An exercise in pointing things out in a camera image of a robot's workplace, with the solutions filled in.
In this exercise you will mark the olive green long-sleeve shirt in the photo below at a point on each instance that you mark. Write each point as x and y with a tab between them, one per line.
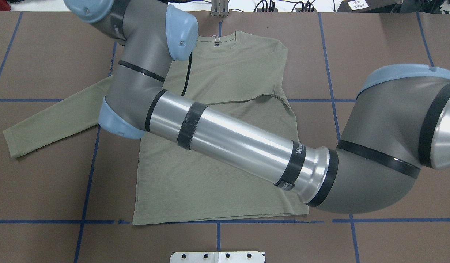
241	77

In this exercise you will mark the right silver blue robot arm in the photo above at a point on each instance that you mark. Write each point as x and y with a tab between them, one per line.
399	124

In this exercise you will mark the far small circuit board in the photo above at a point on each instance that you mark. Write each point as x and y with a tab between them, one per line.
266	6

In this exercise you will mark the small circuit board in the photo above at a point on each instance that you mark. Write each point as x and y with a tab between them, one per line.
304	6
266	6

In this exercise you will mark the near small circuit board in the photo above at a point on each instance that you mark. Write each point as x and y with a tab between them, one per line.
304	6

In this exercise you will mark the black box with label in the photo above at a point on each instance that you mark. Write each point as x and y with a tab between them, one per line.
368	6

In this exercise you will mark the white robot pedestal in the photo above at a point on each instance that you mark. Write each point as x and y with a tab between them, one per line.
218	257

